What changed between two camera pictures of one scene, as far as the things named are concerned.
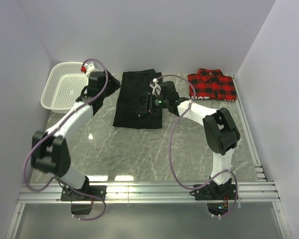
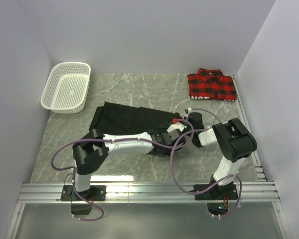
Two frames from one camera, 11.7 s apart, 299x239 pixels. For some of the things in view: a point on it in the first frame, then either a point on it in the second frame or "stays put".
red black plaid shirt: (211, 84) stays put
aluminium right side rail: (260, 175) stays put
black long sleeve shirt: (130, 111) to (111, 118)
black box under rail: (80, 209) stays put
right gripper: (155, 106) to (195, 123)
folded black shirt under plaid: (228, 98) stays put
